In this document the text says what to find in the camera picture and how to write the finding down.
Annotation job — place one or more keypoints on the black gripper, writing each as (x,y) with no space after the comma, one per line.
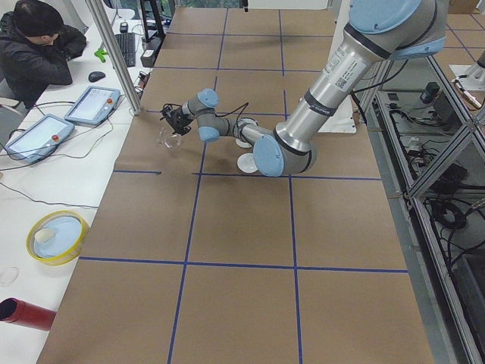
(176,118)

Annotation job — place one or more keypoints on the clear plastic funnel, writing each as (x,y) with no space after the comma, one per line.
(168,138)

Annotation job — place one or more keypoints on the white mug lid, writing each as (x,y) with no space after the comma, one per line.
(246,163)

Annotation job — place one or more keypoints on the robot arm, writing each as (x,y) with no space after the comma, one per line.
(375,31)

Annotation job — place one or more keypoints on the white enamel mug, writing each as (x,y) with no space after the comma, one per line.
(240,140)

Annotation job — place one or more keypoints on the far teach pendant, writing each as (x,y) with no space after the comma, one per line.
(93,106)

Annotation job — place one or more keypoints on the teach pendant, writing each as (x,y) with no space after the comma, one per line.
(93,106)
(40,140)

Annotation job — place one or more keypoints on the black keyboard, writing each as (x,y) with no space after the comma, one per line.
(127,45)

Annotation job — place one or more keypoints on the black computer mouse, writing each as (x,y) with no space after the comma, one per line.
(96,76)

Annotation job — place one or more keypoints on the near teach pendant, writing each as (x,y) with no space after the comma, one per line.
(40,140)

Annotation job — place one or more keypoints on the seated person in black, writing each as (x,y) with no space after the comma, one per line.
(36,46)

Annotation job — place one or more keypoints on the yellow tape roll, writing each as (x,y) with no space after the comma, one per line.
(57,238)

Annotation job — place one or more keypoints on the red cylinder tube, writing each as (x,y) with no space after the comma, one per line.
(19,312)

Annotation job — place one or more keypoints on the aluminium frame post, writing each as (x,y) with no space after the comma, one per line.
(104,26)

